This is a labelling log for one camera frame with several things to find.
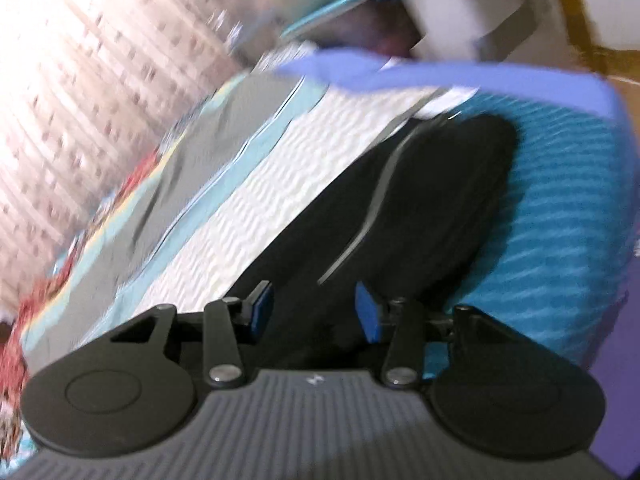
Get beige leaf print curtain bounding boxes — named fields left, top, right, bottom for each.
left=0, top=0, right=263, bottom=313

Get white box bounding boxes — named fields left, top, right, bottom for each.
left=402, top=0, right=568, bottom=60

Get purple cloth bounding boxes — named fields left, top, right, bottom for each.
left=277, top=47, right=640, bottom=478

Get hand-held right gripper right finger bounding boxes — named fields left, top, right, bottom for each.
left=354, top=282, right=548, bottom=389

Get red floral blanket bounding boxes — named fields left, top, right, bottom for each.
left=0, top=152, right=176, bottom=413

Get black pants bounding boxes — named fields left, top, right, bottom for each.
left=220, top=112, right=519, bottom=376

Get patterned teal grey bed sheet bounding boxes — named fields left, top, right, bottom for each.
left=0, top=42, right=636, bottom=466

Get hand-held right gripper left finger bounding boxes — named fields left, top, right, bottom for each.
left=109, top=280, right=275, bottom=389

